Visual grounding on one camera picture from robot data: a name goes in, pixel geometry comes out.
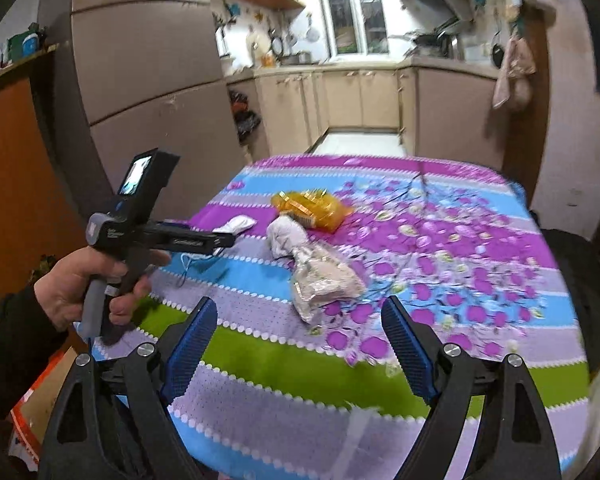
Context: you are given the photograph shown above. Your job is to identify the orange plastic wrapper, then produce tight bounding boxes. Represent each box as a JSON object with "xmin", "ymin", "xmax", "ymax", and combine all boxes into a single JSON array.
[{"xmin": 271, "ymin": 190, "xmax": 353, "ymax": 233}]

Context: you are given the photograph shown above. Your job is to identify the white plastic bag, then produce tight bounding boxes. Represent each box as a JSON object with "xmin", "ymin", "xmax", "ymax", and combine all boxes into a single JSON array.
[{"xmin": 266, "ymin": 214, "xmax": 366, "ymax": 323}]

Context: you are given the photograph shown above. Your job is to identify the dark left sleeve forearm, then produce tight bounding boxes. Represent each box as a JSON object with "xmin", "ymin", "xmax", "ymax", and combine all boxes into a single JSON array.
[{"xmin": 0, "ymin": 284, "xmax": 68, "ymax": 479}]

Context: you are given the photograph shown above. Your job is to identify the kitchen window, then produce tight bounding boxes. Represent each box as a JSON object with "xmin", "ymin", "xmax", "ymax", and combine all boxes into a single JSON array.
[{"xmin": 321, "ymin": 0, "xmax": 389, "ymax": 58}]

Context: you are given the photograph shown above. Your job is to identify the beige kitchen base cabinets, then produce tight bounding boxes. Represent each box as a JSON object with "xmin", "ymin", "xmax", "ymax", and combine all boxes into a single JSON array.
[{"xmin": 226, "ymin": 56, "xmax": 506, "ymax": 169}]

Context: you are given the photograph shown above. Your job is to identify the person's left hand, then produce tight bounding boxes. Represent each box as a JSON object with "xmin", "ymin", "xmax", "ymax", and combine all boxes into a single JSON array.
[{"xmin": 34, "ymin": 246, "xmax": 151, "ymax": 332}]

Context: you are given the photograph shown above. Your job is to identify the white crumpled tissue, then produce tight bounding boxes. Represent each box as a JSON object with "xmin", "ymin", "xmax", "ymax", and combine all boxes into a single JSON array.
[{"xmin": 213, "ymin": 214, "xmax": 257, "ymax": 236}]

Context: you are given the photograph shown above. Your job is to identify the orange wooden cabinet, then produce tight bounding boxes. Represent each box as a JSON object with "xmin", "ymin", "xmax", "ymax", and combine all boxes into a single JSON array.
[{"xmin": 0, "ymin": 60, "xmax": 84, "ymax": 300}]

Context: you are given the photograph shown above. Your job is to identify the beige refrigerator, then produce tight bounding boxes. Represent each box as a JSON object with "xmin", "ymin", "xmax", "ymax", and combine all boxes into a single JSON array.
[{"xmin": 38, "ymin": 0, "xmax": 245, "ymax": 219}]

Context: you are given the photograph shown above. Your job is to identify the floral striped tablecloth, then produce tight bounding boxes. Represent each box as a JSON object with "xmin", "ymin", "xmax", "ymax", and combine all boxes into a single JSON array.
[{"xmin": 94, "ymin": 155, "xmax": 588, "ymax": 479}]

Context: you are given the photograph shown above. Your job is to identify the hanging beige cloth bag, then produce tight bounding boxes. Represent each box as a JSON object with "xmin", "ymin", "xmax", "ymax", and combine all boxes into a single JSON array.
[{"xmin": 492, "ymin": 34, "xmax": 536, "ymax": 112}]

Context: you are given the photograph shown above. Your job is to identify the black wok on stove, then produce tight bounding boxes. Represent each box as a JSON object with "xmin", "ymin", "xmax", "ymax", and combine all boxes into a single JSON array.
[{"xmin": 388, "ymin": 32, "xmax": 452, "ymax": 58}]

